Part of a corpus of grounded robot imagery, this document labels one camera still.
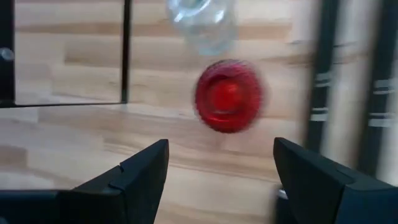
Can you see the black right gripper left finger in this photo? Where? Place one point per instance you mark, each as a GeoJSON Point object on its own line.
{"type": "Point", "coordinates": [124, 202]}

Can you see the black aluminium rig frame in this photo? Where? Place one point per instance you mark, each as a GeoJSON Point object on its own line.
{"type": "Point", "coordinates": [321, 93]}

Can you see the wooden shelf black metal legs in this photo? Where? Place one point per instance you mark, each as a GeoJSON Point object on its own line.
{"type": "Point", "coordinates": [126, 46]}

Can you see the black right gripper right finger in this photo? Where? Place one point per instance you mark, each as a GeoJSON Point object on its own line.
{"type": "Point", "coordinates": [311, 193]}

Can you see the clear square glass jar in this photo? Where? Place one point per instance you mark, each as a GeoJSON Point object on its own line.
{"type": "Point", "coordinates": [202, 28]}

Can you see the red tall ribbed bottle vase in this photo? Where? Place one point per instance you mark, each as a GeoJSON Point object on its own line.
{"type": "Point", "coordinates": [228, 96]}

